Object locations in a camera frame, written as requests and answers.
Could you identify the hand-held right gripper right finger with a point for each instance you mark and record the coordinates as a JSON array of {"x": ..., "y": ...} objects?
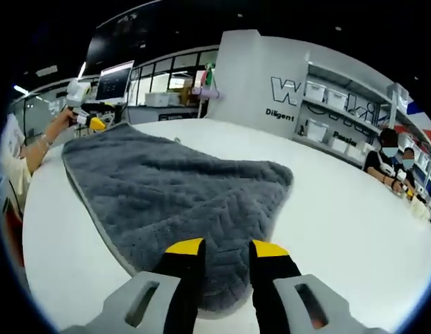
[{"x": 274, "y": 271}]

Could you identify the red green hanging ribbon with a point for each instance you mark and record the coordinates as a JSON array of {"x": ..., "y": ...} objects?
[{"x": 209, "y": 74}]

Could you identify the metal shelf with white bins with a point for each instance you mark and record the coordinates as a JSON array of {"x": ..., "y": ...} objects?
[{"x": 314, "y": 91}]

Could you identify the ceiling air vent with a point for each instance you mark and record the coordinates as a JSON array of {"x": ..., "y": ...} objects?
[{"x": 47, "y": 70}]

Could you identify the brown cardboard box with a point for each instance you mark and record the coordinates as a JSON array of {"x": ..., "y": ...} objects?
[{"x": 188, "y": 93}]

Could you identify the counter with dark front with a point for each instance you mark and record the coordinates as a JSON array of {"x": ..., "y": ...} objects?
[{"x": 173, "y": 113}]

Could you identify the white storage crate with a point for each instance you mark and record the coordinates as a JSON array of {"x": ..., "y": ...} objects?
[{"x": 160, "y": 99}]

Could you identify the person's left hand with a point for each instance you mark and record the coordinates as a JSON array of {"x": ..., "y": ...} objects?
[{"x": 67, "y": 118}]

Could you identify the grey towel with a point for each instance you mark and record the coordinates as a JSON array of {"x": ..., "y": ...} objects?
[{"x": 167, "y": 195}]

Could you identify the dark hanging banner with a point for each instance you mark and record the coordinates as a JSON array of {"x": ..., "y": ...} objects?
[{"x": 118, "y": 41}]

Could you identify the purple roll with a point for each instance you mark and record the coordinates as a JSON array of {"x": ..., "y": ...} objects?
[{"x": 208, "y": 93}]

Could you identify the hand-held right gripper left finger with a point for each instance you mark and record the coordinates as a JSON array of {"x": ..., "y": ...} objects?
[{"x": 180, "y": 278}]

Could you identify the computer monitor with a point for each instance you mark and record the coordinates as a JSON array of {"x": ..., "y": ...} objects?
[{"x": 113, "y": 81}]

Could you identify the white crumpled cloth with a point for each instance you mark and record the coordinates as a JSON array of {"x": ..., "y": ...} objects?
[{"x": 420, "y": 209}]

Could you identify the person's red garment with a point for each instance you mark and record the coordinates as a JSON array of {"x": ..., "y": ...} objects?
[{"x": 14, "y": 236}]

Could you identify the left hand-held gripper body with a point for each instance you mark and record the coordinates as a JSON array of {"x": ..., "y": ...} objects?
[{"x": 78, "y": 92}]

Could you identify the ceiling light strip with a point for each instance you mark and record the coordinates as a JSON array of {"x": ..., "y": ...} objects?
[
  {"x": 21, "y": 88},
  {"x": 82, "y": 69}
]

